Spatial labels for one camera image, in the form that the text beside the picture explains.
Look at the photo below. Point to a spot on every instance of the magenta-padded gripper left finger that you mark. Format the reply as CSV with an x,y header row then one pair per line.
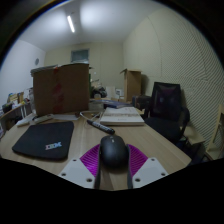
x,y
87,163

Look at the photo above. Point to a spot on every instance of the blue folder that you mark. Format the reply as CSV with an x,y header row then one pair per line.
x,y
115,104

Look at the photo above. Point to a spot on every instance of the black mouse pad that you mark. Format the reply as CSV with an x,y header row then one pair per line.
x,y
45,140

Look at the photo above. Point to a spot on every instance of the cluttered shelf unit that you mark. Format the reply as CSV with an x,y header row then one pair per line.
x,y
13,106

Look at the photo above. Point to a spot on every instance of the black computer mouse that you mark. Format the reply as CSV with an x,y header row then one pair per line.
x,y
114,151

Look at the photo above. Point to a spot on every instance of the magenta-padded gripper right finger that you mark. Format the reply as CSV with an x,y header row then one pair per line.
x,y
138,163

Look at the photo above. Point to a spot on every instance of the white book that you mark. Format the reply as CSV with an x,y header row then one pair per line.
x,y
121,116

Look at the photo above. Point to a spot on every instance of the large brown cardboard box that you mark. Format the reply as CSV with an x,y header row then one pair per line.
x,y
61,90

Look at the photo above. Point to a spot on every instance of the round wall clock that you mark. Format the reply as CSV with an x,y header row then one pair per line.
x,y
37,61

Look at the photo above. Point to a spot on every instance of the black marker pen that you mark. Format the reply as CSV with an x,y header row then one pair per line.
x,y
100,127

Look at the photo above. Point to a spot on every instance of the tall open cardboard box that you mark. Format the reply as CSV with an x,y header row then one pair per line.
x,y
132,85

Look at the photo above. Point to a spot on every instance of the white flat remote control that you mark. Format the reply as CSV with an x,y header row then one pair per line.
x,y
24,122

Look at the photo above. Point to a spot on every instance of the ceiling tube light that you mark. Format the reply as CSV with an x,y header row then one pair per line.
x,y
71,24

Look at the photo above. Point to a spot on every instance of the black office chair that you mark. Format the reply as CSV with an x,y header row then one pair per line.
x,y
168,113

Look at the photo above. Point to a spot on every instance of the light wooden chair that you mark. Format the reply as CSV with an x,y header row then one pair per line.
x,y
216,140

